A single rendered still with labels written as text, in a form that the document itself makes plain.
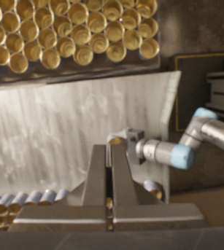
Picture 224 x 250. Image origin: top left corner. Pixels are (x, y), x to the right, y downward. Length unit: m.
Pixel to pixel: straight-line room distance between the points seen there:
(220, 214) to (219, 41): 2.01
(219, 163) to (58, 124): 2.03
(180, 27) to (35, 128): 1.68
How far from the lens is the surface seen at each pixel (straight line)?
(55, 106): 0.80
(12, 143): 0.92
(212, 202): 2.52
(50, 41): 0.79
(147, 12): 0.80
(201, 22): 2.16
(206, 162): 2.37
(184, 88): 1.67
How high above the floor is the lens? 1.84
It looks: 76 degrees down
